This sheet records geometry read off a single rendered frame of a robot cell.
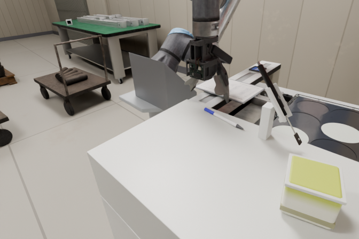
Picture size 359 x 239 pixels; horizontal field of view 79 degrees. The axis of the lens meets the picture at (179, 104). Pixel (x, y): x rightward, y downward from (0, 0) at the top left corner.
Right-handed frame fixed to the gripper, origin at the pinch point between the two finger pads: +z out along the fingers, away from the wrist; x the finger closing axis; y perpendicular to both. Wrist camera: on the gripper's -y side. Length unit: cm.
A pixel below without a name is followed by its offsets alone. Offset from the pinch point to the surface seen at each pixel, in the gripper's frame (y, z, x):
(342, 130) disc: -15.8, 6.6, 36.1
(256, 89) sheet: -13.8, -0.4, 9.9
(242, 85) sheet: -13.8, -0.3, 4.4
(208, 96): -1.4, 1.0, -1.6
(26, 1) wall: -191, -22, -951
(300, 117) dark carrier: -16.7, 6.7, 24.5
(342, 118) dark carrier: -24.0, 6.7, 34.7
